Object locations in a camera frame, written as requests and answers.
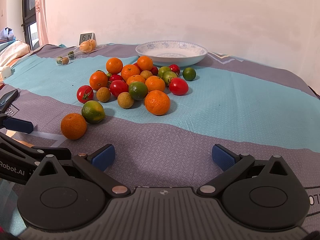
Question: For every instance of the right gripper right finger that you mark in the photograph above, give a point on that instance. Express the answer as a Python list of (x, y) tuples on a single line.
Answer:
[(232, 165)]

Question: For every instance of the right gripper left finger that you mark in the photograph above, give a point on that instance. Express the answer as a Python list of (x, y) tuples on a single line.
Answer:
[(92, 167)]

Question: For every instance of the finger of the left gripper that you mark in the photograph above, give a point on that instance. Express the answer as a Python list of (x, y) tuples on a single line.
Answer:
[(14, 124), (7, 99)]

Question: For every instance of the green yellow lime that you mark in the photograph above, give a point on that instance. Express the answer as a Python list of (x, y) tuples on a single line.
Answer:
[(93, 112)]

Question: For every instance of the brown longan fruit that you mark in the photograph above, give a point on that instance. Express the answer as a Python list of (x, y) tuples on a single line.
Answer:
[(124, 100), (103, 94)]

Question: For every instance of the red tomato with stem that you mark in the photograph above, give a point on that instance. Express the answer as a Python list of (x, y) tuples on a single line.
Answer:
[(85, 93)]

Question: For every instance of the dark green lime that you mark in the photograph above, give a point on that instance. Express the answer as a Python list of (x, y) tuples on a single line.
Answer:
[(138, 90)]

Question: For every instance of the large orange tangerine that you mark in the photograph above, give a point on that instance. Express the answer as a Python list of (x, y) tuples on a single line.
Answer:
[(157, 102)]

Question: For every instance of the yellow pepino melon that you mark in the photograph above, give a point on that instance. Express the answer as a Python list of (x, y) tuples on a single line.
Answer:
[(93, 43), (85, 47)]

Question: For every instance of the pale green lime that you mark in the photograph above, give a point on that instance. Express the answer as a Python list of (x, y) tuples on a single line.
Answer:
[(168, 76)]

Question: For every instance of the pile of clothes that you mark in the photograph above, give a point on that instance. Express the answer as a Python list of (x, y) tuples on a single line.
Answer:
[(12, 49)]

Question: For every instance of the small green kumquat in tray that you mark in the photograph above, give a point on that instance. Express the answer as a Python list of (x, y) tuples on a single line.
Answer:
[(59, 60)]

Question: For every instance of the small brown fruit in tray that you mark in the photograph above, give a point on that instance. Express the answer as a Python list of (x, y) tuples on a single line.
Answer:
[(65, 60)]

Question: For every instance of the blue grey patterned tablecloth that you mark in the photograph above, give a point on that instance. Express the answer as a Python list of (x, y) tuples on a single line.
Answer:
[(244, 106)]

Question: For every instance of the small green lime in tray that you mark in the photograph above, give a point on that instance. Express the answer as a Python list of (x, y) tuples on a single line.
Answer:
[(71, 55)]

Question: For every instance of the clear plastic fruit tray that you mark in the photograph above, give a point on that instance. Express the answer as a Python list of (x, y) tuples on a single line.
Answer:
[(79, 55)]

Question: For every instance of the white digital clock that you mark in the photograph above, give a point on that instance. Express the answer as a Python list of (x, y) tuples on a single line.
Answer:
[(86, 36)]

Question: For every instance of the white blue patterned bowl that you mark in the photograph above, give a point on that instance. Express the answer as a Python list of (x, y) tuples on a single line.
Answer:
[(167, 52)]

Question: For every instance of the dark window frame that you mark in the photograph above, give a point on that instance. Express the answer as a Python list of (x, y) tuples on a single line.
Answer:
[(29, 24)]

